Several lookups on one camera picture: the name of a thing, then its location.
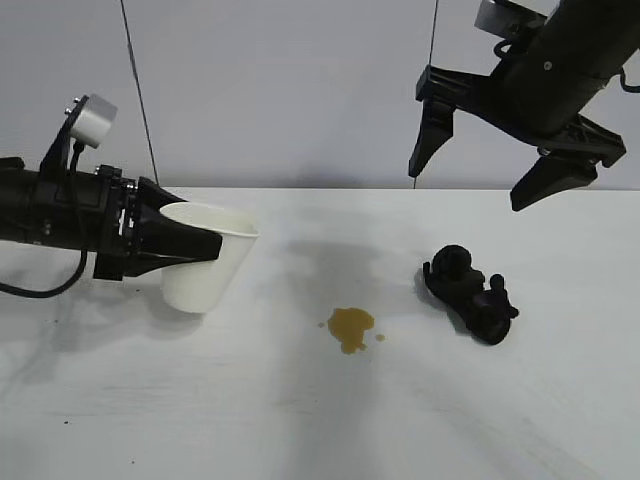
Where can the white paper cup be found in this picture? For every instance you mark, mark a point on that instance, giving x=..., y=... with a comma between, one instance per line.
x=200, y=285

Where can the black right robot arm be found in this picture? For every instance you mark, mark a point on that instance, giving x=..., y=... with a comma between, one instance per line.
x=600, y=25

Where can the brown liquid spill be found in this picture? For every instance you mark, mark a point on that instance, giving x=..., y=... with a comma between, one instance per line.
x=350, y=327

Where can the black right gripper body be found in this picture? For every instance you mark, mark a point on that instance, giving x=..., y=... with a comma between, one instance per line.
x=542, y=100

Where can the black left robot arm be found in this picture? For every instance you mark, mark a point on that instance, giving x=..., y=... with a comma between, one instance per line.
x=15, y=200

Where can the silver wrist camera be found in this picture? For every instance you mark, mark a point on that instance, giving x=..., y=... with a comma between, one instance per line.
x=500, y=12
x=95, y=122

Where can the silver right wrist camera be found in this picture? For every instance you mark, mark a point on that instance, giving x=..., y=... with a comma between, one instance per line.
x=500, y=12

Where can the black left camera bracket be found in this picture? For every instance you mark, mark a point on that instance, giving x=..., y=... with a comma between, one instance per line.
x=60, y=145

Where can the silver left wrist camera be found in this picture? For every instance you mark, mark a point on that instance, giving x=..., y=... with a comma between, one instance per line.
x=95, y=122

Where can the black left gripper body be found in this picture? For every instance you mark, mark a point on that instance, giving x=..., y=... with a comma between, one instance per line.
x=75, y=210

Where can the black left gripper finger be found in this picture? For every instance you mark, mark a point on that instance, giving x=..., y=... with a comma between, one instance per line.
x=155, y=192
x=180, y=242

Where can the black cloth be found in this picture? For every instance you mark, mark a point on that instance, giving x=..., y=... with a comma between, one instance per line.
x=470, y=300

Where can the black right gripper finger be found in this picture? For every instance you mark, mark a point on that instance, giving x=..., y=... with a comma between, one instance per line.
x=552, y=181
x=432, y=132

